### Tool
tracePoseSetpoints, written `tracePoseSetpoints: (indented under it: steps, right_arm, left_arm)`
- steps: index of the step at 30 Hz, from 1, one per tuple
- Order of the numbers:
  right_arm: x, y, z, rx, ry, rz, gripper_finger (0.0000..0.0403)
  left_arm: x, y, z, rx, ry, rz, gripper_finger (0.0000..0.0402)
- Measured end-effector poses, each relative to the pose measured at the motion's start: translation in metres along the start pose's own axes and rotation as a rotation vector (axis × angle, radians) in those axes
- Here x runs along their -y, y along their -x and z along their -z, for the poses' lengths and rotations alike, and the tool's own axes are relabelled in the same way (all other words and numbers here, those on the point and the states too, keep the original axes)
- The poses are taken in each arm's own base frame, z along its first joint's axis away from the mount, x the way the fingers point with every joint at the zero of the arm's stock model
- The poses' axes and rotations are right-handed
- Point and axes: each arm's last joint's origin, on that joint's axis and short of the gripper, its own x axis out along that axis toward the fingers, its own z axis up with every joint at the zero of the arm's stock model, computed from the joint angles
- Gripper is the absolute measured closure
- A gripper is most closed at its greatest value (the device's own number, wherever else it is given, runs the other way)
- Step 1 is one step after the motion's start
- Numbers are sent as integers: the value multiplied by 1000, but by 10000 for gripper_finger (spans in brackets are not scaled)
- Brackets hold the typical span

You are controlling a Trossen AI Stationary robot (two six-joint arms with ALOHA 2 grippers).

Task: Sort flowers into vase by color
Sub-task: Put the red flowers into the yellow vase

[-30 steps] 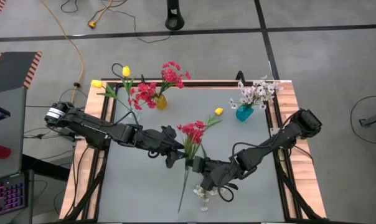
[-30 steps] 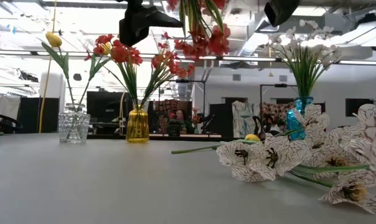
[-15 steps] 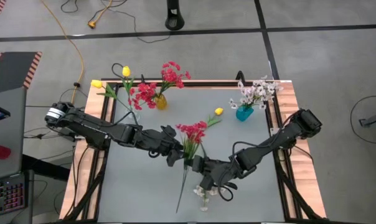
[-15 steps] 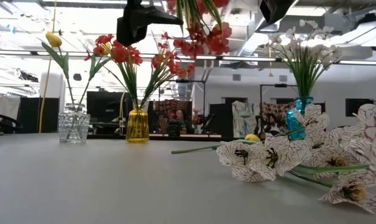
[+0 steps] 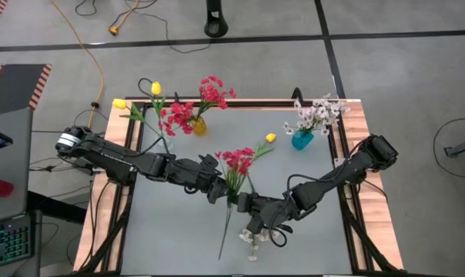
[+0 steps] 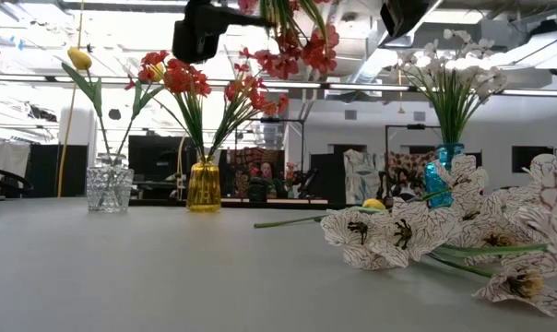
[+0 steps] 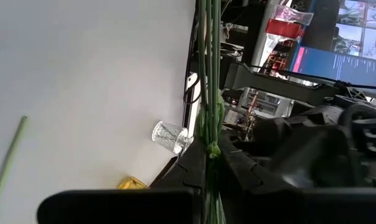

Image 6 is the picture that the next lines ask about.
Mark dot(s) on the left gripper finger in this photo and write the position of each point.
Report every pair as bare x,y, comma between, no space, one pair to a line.
251,22

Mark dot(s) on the red artificial flower bunch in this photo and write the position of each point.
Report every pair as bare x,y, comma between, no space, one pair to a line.
320,53
181,76
255,94

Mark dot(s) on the amber glass vase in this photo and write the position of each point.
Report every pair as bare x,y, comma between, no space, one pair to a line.
204,189

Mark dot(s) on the clear textured glass vase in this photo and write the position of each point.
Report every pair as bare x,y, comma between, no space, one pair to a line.
109,189

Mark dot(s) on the teal glass vase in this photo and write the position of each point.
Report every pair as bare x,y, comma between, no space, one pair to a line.
433,186

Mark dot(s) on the long ceiling light bar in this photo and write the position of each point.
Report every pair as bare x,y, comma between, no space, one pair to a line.
352,86

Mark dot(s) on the round black ceiling lamp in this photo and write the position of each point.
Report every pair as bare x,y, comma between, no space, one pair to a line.
114,114

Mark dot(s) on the black monitor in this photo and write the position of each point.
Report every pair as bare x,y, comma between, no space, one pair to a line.
154,157

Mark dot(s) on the red brown patterned cloth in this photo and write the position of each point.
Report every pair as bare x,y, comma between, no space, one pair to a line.
246,157

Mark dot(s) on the person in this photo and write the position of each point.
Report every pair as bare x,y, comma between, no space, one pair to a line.
265,171

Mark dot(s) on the brown floral cloth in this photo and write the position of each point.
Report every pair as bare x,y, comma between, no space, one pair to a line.
405,166

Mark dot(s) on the colourful flower bouquet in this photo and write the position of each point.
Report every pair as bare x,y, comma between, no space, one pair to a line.
291,174

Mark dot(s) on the white teal patterned cloth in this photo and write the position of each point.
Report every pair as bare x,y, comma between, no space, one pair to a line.
363,177

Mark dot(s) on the dark door panel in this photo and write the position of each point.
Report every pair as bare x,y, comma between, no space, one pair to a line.
327,180

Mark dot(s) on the black partition panel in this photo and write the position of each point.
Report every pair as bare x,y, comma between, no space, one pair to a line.
43,170

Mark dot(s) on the black office chair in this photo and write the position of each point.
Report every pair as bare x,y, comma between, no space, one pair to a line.
15,176

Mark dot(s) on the black metal stand frame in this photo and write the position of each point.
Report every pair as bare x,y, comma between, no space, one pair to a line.
269,120
414,126

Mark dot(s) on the silver ceiling air duct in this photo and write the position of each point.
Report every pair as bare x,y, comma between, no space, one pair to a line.
267,136

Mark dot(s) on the black metal table frame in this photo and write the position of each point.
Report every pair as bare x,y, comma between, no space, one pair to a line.
158,202

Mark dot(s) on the black wall screen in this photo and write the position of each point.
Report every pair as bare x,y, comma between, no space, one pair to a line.
523,157

